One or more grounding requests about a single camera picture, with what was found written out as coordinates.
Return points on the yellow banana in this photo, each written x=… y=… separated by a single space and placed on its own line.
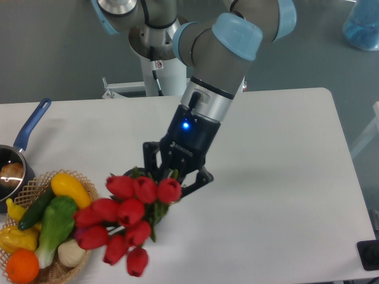
x=15 y=212

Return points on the green cucumber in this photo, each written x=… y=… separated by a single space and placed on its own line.
x=35 y=211

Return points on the black device at edge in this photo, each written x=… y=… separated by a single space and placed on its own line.
x=368 y=253

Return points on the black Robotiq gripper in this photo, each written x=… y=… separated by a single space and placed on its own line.
x=184 y=148

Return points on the yellow squash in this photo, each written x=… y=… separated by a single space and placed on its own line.
x=64 y=184

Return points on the green bok choy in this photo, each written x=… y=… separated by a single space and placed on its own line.
x=57 y=224

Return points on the purple red onion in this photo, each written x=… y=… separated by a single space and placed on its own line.
x=78 y=232

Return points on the dark grey ribbed vase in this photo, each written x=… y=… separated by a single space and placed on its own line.
x=146 y=190

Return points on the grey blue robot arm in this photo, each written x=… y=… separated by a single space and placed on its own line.
x=203 y=63

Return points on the orange fruit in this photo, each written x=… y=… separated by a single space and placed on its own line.
x=22 y=266

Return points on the red tulip bouquet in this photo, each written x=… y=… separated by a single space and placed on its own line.
x=118 y=224

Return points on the brown bread roll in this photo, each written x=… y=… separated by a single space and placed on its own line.
x=11 y=175

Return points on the blue handled saucepan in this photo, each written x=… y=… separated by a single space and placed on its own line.
x=14 y=153

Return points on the yellow gourd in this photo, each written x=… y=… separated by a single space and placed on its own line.
x=13 y=239

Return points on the white garlic bulb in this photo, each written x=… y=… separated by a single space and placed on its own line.
x=70 y=254

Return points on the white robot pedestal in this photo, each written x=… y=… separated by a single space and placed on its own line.
x=163 y=74

